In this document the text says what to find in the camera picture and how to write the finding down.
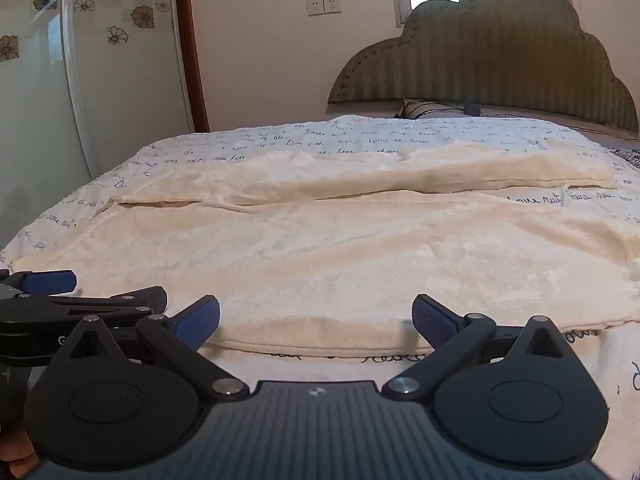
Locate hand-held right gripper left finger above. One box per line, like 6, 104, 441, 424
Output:
64, 295, 251, 403

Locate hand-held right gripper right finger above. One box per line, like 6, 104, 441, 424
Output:
382, 294, 577, 403

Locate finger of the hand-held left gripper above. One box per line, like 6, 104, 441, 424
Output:
0, 269, 78, 301
0, 286, 169, 335

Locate cream pants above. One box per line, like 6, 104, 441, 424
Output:
10, 138, 640, 361

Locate person's left hand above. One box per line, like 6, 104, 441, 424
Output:
0, 422, 40, 480

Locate flower-patterned sliding door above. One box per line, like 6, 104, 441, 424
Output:
0, 0, 196, 253

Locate white script-printed blanket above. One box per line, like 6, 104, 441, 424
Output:
0, 115, 640, 461

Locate striped pillow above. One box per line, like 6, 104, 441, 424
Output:
397, 98, 484, 120

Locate grey bed sheet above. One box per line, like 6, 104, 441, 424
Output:
477, 106, 640, 142

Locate floral patterned cloth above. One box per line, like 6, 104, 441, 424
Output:
611, 147, 640, 172

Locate green padded headboard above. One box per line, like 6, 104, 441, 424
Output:
327, 0, 640, 136

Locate wooden door frame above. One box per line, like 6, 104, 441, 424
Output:
172, 0, 211, 133

